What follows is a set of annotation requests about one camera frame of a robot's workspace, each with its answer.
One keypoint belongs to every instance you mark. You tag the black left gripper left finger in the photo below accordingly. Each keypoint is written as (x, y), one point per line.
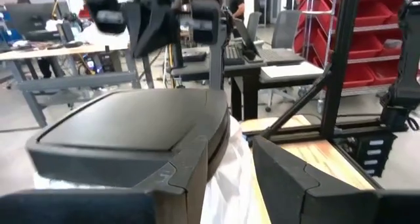
(98, 207)

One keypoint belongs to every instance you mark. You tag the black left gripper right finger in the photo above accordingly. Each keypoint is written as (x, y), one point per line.
(295, 197)

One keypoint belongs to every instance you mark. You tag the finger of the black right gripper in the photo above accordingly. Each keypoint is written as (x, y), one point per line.
(152, 30)

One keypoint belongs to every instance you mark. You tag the white plastic trash bag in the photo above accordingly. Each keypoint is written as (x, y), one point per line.
(229, 191)

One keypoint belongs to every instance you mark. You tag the black shallow tray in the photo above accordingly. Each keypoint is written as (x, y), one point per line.
(131, 125)

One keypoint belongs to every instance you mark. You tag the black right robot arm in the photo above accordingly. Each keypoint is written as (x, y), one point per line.
(407, 69)

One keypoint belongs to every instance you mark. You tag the person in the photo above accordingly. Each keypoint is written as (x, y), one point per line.
(237, 2)

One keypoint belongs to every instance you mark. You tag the black computer keyboard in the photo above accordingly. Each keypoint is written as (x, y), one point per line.
(232, 54)

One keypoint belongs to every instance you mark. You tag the grey office chair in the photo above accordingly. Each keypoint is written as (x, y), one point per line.
(285, 28)
(254, 23)

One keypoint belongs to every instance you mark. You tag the black side table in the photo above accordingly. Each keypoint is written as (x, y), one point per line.
(246, 82)

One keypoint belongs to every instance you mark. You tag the open grey laptop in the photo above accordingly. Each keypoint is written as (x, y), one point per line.
(272, 54)

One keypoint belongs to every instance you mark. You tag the black box white labels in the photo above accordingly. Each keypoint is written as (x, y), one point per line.
(374, 155)

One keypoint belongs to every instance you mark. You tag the grey metal workbench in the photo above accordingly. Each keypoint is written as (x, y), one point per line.
(65, 79)

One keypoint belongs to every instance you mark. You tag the white paper document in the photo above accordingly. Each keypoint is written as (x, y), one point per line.
(290, 69)

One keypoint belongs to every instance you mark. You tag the dark desktop monitor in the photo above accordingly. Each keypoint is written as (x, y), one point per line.
(31, 20)

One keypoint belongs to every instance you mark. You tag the red storage bin rack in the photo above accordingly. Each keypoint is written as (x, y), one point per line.
(367, 36)

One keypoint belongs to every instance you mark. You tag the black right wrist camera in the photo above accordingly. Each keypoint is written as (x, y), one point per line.
(105, 13)

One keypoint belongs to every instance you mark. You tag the black aluminium table frame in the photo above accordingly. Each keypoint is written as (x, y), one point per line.
(328, 132)

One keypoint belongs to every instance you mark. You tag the black vertical frame post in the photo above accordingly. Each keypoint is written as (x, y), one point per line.
(338, 59)

